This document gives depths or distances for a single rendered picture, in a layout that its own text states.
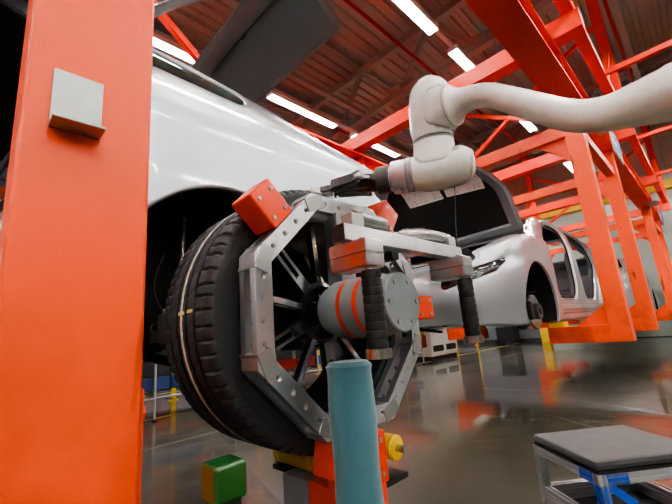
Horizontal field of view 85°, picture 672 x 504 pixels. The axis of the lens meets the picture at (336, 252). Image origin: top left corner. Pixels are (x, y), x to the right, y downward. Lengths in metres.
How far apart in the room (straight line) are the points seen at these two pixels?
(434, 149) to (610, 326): 3.50
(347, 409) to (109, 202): 0.51
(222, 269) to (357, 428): 0.40
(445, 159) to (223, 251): 0.56
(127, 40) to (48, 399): 0.54
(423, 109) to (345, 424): 0.74
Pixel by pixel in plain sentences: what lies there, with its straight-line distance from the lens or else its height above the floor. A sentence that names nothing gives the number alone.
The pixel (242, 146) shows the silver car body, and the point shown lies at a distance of 1.46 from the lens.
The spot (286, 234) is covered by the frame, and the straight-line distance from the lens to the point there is 0.80.
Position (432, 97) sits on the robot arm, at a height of 1.34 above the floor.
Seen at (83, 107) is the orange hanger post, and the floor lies 1.14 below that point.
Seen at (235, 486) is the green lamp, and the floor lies 0.64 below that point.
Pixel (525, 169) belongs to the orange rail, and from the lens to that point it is 7.21.
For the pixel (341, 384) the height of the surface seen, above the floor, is 0.70.
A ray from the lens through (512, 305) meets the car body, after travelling 3.46.
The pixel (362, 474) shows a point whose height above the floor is 0.55.
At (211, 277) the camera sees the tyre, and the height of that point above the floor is 0.92.
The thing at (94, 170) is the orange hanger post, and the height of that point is 1.05.
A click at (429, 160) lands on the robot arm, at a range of 0.96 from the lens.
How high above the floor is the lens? 0.79
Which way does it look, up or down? 12 degrees up
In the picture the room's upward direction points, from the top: 5 degrees counter-clockwise
